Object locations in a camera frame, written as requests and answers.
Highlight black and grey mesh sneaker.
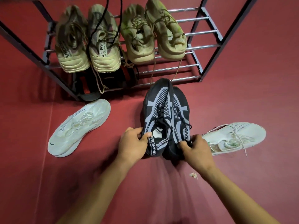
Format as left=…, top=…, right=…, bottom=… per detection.
left=162, top=86, right=193, bottom=161
left=141, top=78, right=175, bottom=158

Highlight black metal shoe rack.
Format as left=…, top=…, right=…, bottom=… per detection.
left=0, top=0, right=260, bottom=102

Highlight beige sneaker with printed strap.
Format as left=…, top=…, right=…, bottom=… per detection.
left=87, top=4, right=122, bottom=94
left=55, top=5, right=90, bottom=74

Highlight beige sneaker with green tint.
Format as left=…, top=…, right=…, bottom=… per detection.
left=145, top=0, right=188, bottom=86
left=120, top=4, right=156, bottom=66

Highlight person's left forearm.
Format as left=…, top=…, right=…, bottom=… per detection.
left=56, top=156, right=142, bottom=224

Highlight black and red sandal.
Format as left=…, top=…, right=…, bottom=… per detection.
left=72, top=69, right=104, bottom=102
left=103, top=65, right=140, bottom=89

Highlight white sneaker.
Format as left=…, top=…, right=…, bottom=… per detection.
left=47, top=99, right=112, bottom=158
left=201, top=122, right=267, bottom=158

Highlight person's right forearm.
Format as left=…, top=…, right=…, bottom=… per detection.
left=198, top=165, right=281, bottom=224

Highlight black hanging cord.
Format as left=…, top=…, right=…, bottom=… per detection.
left=108, top=0, right=123, bottom=46
left=86, top=0, right=110, bottom=62

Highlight person's left hand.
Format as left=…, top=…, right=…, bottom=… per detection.
left=117, top=127, right=153, bottom=163

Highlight person's right hand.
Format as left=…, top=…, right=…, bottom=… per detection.
left=178, top=134, right=217, bottom=175

